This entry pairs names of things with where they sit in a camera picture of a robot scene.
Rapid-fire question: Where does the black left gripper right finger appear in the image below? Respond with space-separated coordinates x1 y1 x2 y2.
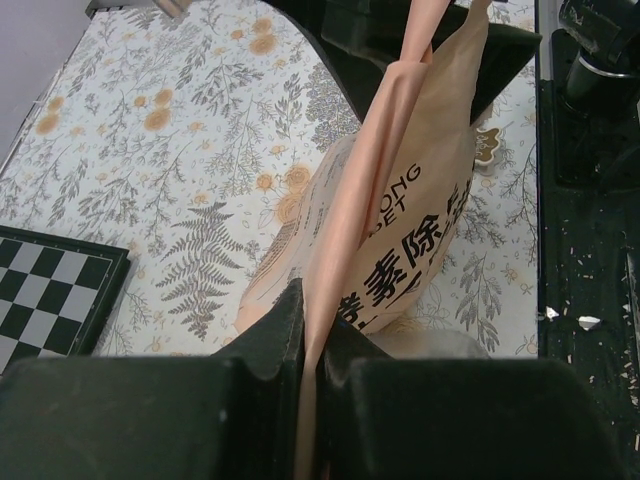
319 322 631 479

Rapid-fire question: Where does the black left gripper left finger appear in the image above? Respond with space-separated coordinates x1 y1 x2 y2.
1 280 304 479

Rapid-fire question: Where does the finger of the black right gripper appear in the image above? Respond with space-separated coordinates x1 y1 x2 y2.
424 4 541 123
268 1 410 121

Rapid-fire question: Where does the peach cat litter bag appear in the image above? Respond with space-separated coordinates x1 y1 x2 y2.
235 1 489 479

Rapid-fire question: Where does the wooden piano shaped ornament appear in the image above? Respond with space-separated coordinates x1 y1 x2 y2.
474 128 501 176

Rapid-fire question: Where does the floral tablecloth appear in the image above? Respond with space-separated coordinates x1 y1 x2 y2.
0 0 544 366

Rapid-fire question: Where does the black white chessboard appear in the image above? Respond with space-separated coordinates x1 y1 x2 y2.
1 226 131 372

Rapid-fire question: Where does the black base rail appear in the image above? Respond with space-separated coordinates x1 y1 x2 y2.
536 80 639 479

